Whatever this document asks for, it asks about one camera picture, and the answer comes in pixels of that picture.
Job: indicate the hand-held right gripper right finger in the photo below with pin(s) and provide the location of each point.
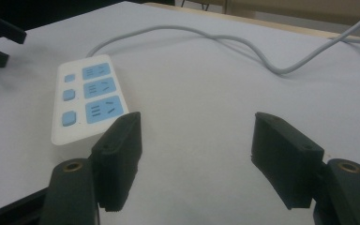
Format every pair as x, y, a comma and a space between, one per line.
284, 159

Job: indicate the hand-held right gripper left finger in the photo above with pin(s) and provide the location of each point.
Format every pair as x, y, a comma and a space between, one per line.
118, 156

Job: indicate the white and blue power strip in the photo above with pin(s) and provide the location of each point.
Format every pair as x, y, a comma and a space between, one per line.
75, 125

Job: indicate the beige panel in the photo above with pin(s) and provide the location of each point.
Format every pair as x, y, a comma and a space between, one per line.
293, 11

